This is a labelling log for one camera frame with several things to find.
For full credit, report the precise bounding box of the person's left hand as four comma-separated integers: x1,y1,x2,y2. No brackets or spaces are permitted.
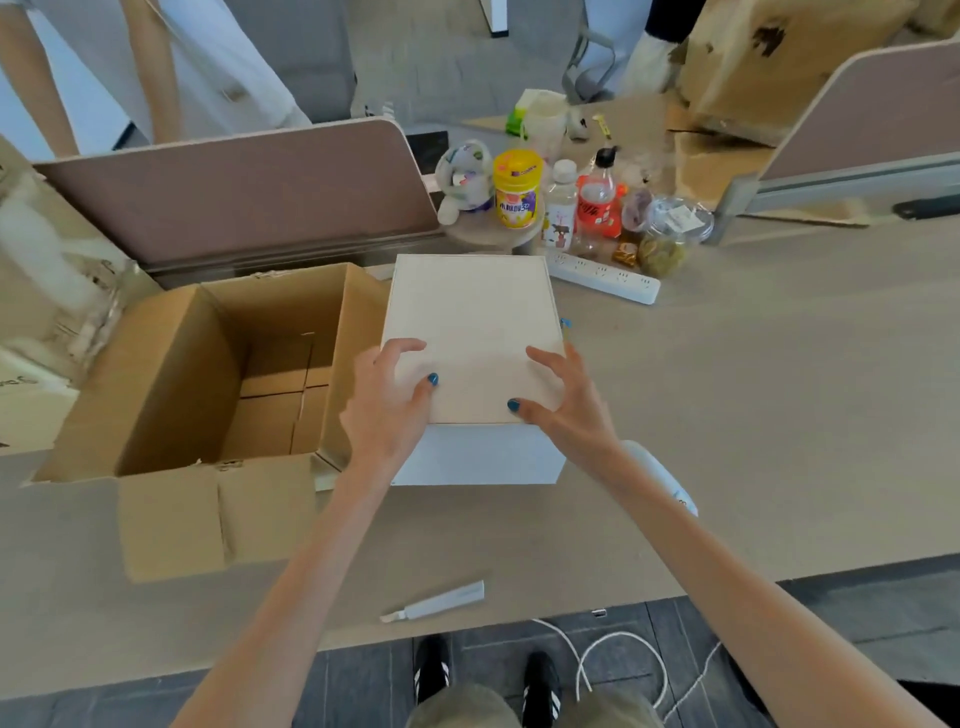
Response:
338,337,440,481

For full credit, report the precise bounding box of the person's right hand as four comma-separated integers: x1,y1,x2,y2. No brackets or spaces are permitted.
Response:
507,343,624,470

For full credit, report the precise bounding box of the white box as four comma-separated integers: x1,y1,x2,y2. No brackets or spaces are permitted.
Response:
380,253,568,487

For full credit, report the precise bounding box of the white utility knife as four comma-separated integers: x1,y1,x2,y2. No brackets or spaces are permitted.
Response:
378,579,487,625

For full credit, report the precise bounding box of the person's left forearm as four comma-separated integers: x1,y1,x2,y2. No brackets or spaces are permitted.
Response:
170,458,399,728

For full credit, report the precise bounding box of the person's right forearm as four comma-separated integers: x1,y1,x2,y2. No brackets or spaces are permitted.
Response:
599,449,950,728

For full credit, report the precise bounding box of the flat cardboard piece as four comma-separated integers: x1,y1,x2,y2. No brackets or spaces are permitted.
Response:
663,97,778,211

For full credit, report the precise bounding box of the white handheld controller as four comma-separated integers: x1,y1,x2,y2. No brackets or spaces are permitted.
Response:
618,440,700,519

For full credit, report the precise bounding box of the white power strip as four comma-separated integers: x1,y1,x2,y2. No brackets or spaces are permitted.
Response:
543,249,663,307

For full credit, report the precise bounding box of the clear bag of snacks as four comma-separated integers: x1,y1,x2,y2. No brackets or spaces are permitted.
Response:
637,196,716,280

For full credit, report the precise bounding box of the small white printed bottle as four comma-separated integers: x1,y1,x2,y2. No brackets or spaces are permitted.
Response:
541,158,580,251

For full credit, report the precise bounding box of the round beige shelf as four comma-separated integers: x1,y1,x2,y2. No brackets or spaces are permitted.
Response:
442,209,545,256

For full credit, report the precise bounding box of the red label soda bottle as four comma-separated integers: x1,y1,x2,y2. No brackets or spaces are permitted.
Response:
575,146,625,241

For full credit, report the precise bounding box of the clear plastic cup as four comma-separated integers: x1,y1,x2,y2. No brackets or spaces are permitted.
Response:
620,187,654,234

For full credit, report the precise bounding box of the yellow lid jar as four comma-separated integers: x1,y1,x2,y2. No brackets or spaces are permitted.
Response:
492,148,545,230

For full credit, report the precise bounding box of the black striped shoe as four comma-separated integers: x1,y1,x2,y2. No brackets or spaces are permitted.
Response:
412,633,453,706
521,650,564,728

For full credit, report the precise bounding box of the white tape roll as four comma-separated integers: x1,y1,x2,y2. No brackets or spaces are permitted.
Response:
434,140,495,226

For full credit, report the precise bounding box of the mauve desk divider panel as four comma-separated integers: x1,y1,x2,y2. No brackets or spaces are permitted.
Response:
33,116,444,290
704,33,960,245

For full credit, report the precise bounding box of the black tablet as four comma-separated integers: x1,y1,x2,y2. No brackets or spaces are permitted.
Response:
408,131,451,178

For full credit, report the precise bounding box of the white plastic tub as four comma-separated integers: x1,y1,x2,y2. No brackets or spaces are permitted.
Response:
519,93,571,163

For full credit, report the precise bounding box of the green tissue pack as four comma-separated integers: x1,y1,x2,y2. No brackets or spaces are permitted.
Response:
506,88,564,139

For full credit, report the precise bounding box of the white floor cable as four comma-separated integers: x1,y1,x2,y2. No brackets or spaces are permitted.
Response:
530,616,725,725

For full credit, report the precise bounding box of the black cable grommet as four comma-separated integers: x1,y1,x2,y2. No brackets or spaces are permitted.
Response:
892,194,960,221

